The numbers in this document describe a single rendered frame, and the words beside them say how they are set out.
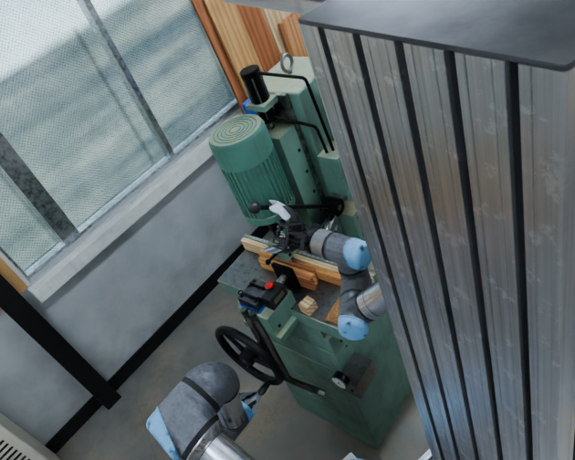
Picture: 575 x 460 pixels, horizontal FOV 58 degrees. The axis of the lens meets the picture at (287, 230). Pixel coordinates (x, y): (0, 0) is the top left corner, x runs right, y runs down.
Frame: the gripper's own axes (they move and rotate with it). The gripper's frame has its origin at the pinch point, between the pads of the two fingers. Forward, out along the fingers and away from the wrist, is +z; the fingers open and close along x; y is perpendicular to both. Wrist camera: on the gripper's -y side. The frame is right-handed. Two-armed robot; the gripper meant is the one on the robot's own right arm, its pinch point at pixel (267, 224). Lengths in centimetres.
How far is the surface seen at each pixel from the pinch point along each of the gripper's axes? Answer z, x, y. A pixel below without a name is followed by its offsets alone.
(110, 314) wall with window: 138, 84, -34
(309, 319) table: -5.3, 32.7, -19.5
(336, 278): -7.1, 19.6, -29.1
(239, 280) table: 30.5, 30.2, -21.6
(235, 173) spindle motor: 10.0, -13.6, 5.4
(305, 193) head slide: 5.5, -7.2, -23.0
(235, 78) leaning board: 121, -49, -96
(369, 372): -18, 53, -41
